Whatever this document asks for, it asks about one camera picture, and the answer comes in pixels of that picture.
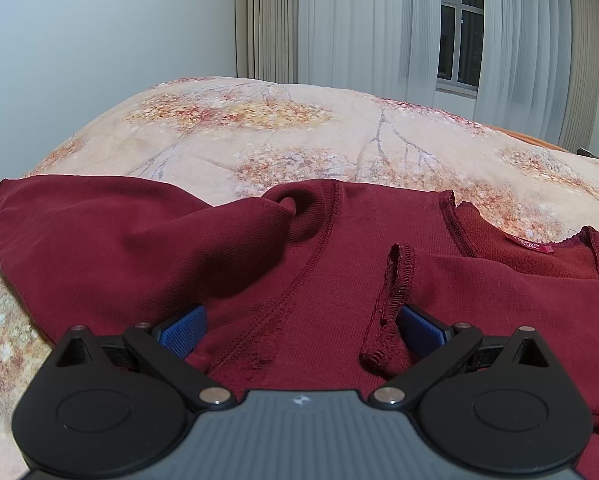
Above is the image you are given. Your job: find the white sheer left curtain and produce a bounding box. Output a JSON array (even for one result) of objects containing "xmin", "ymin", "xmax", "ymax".
[{"xmin": 297, "ymin": 0, "xmax": 441, "ymax": 106}]

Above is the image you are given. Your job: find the beige drape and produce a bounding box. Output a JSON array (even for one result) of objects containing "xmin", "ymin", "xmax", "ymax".
[
  {"xmin": 559, "ymin": 0, "xmax": 599, "ymax": 153},
  {"xmin": 234, "ymin": 0, "xmax": 298, "ymax": 84}
]

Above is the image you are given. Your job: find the beige left drape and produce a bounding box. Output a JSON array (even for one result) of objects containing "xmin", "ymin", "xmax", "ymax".
[{"xmin": 234, "ymin": 0, "xmax": 298, "ymax": 84}]

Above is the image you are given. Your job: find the white sheer right curtain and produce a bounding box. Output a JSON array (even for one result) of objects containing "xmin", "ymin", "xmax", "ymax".
[{"xmin": 474, "ymin": 0, "xmax": 573, "ymax": 144}]

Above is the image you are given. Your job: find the beige right drape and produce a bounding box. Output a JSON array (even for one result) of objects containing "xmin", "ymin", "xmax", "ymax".
[{"xmin": 559, "ymin": 0, "xmax": 599, "ymax": 153}]

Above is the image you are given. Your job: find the white sheer curtain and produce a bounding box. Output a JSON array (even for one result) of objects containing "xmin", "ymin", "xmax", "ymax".
[
  {"xmin": 297, "ymin": 0, "xmax": 441, "ymax": 106},
  {"xmin": 474, "ymin": 0, "xmax": 573, "ymax": 144}
]

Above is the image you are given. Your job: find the dark window with white frame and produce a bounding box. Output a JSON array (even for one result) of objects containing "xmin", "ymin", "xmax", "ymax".
[{"xmin": 437, "ymin": 0, "xmax": 485, "ymax": 98}]

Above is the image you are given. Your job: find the dark red knit garment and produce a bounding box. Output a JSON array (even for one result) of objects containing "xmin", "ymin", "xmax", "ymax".
[{"xmin": 0, "ymin": 176, "xmax": 599, "ymax": 479}]

